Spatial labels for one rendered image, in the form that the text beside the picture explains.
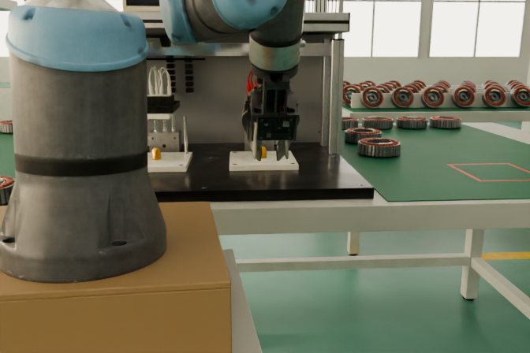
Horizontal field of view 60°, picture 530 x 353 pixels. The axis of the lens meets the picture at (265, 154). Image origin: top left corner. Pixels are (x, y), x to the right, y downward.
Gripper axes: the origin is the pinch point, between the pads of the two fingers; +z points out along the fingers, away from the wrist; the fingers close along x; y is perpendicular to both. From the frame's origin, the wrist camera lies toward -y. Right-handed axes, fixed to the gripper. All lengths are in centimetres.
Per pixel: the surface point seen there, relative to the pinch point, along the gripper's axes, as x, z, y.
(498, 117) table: 121, 76, -109
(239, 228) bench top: -5.5, 9.5, 10.0
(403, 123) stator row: 55, 47, -67
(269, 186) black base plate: 0.3, 7.4, 1.6
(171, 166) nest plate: -19.7, 12.6, -9.6
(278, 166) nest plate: 3.1, 12.8, -9.5
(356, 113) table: 51, 74, -110
